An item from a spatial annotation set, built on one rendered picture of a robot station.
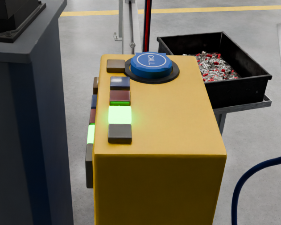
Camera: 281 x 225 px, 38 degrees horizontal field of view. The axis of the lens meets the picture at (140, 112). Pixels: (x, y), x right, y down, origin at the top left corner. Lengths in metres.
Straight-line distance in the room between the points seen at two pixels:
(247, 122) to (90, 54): 1.16
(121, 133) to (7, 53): 0.49
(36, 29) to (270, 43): 2.53
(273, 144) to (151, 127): 1.84
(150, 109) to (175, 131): 0.03
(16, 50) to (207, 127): 0.50
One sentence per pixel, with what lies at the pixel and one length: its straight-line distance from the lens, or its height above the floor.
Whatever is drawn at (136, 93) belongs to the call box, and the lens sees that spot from 0.36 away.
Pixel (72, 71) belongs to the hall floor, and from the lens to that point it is 2.59.
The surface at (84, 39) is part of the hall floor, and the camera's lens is 3.01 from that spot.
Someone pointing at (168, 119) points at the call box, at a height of 1.07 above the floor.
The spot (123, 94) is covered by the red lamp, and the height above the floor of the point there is 1.08.
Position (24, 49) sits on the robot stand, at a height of 0.93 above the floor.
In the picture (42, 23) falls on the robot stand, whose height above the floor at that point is 0.93.
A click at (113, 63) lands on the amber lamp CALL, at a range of 0.39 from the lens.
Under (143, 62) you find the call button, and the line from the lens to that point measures 0.39.
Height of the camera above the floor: 1.26
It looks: 35 degrees down
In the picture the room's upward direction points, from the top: 3 degrees clockwise
